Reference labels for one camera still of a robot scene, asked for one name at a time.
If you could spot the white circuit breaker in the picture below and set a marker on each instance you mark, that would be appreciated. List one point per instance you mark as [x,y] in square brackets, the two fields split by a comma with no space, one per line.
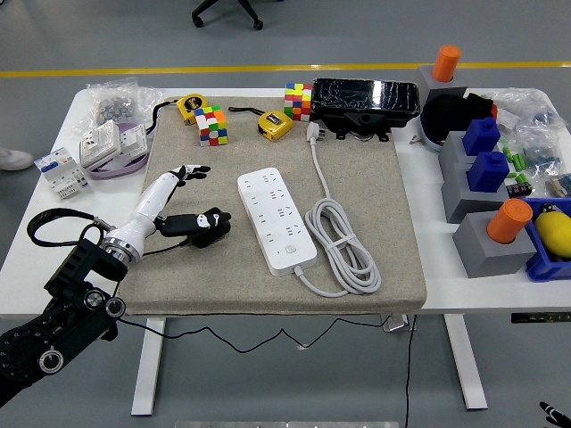
[62,174]

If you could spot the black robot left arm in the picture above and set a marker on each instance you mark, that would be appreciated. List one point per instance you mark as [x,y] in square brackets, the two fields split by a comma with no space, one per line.
[67,312]

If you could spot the clear bag of parts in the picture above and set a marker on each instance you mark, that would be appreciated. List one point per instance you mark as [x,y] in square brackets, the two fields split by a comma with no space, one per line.
[531,109]
[542,153]
[561,185]

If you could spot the small metal clip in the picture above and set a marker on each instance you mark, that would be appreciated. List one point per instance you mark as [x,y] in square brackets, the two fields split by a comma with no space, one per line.
[416,139]

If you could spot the black glossy plastic case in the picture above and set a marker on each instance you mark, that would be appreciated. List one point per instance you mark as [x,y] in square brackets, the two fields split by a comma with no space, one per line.
[357,96]

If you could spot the clear bag of nuts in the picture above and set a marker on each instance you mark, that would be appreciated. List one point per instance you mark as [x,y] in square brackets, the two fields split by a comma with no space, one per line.
[113,109]

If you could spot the grey-brown mat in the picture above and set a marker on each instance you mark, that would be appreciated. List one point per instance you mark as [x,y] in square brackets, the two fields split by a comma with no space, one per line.
[379,178]

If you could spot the black power adapter plug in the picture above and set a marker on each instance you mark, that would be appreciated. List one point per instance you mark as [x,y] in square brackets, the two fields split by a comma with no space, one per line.
[209,239]

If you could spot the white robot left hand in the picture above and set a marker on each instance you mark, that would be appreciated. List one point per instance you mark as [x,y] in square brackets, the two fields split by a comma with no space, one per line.
[143,205]

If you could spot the yellow lemon toy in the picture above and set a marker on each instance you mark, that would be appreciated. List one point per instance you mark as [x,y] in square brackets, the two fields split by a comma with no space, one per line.
[555,232]

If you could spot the black cloth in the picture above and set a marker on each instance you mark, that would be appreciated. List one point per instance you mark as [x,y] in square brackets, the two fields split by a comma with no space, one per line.
[446,116]

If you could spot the white table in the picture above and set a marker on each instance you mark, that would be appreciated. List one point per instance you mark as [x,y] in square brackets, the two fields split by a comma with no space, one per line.
[446,294]

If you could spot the person's white shoe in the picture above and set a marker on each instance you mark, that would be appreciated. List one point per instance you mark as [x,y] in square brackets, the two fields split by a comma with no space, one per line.
[15,159]

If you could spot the blue block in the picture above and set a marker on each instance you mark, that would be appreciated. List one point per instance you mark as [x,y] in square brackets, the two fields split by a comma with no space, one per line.
[488,174]
[481,138]

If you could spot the orange cylinder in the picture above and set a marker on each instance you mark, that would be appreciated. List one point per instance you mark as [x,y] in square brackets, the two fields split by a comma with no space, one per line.
[508,220]
[446,64]

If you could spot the colourful puzzle cube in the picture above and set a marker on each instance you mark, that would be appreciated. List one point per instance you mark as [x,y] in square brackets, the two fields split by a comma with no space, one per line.
[298,102]
[212,127]

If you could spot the yellow tape measure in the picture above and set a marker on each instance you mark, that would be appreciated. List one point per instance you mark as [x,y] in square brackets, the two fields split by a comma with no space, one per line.
[274,125]
[192,107]

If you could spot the grey box under table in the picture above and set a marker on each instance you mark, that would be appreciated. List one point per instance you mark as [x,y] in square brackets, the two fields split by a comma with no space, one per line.
[397,323]

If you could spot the white wall socket panel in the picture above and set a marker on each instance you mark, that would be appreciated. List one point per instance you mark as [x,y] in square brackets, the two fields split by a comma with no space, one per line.
[100,145]
[134,140]

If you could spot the small dark component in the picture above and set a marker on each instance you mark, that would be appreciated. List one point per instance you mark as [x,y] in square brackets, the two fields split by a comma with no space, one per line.
[518,189]

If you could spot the black desk control panel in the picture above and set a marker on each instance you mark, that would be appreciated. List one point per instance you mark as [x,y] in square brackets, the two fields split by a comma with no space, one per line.
[540,318]

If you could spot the blue plastic bin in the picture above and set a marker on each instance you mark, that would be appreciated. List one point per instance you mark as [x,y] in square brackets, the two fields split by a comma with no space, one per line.
[542,267]

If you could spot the small green cylinder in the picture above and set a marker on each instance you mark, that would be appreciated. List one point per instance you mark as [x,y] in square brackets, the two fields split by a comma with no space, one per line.
[518,161]
[508,154]

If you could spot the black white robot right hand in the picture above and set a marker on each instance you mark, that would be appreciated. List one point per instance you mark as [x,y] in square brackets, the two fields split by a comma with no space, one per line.
[560,419]

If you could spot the white round bowl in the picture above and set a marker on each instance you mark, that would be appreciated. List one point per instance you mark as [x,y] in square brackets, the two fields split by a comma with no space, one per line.
[430,140]

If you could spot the black office chair base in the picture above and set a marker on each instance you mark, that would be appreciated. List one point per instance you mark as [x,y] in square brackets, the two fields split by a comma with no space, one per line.
[250,11]

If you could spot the white power strip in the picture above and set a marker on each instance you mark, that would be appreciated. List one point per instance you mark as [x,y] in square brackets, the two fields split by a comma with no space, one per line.
[276,223]

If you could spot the grey block holder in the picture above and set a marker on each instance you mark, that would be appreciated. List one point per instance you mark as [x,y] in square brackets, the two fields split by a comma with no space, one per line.
[486,263]
[450,151]
[459,200]
[426,82]

